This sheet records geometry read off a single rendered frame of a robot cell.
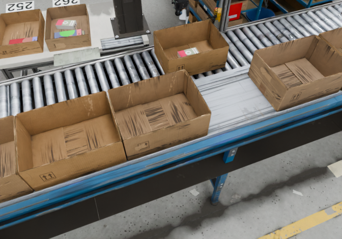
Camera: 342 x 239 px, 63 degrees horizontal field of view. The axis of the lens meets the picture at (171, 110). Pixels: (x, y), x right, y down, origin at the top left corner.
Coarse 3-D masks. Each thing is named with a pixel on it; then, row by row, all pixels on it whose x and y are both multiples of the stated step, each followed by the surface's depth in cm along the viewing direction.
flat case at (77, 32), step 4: (60, 32) 197; (64, 32) 197; (68, 32) 197; (72, 32) 197; (76, 32) 197; (80, 32) 197; (56, 36) 194; (60, 36) 194; (64, 36) 194; (68, 36) 194
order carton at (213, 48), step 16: (160, 32) 178; (176, 32) 183; (192, 32) 187; (208, 32) 190; (160, 48) 168; (176, 48) 191; (208, 48) 191; (224, 48) 168; (160, 64) 181; (176, 64) 164; (192, 64) 168; (208, 64) 173; (224, 64) 179
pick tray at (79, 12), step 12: (48, 12) 206; (60, 12) 209; (72, 12) 211; (84, 12) 213; (48, 24) 200; (84, 24) 207; (48, 36) 193; (72, 36) 184; (84, 36) 186; (48, 48) 187; (60, 48) 189; (72, 48) 191
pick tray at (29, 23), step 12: (12, 12) 201; (24, 12) 203; (36, 12) 205; (0, 24) 197; (12, 24) 207; (24, 24) 207; (36, 24) 207; (0, 36) 193; (12, 36) 198; (24, 36) 198; (36, 36) 198; (0, 48) 179; (12, 48) 181; (24, 48) 183; (36, 48) 185
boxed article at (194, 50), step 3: (192, 48) 186; (195, 48) 186; (180, 51) 184; (183, 51) 184; (186, 51) 184; (189, 51) 184; (192, 51) 184; (195, 51) 184; (180, 54) 182; (183, 54) 182; (186, 54) 182; (189, 54) 182; (192, 54) 182
